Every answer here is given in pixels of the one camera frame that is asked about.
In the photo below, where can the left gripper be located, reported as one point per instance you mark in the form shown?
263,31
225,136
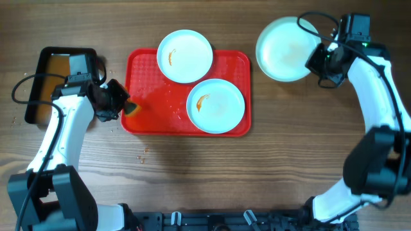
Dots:
121,96

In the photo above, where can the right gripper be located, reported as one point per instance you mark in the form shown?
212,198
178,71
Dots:
311,63

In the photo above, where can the orange green sponge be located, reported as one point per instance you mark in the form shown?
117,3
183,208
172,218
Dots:
131,108

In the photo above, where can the white plate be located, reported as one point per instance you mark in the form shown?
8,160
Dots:
284,47
215,106
184,56

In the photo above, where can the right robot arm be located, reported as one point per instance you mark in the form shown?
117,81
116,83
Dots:
378,168

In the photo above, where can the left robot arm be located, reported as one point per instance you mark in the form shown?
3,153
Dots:
50,195

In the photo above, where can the red plastic tray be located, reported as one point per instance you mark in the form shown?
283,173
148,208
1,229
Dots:
163,102

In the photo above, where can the black water basin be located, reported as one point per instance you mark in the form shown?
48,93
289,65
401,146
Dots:
53,60

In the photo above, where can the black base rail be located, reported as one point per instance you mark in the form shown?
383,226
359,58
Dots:
277,220

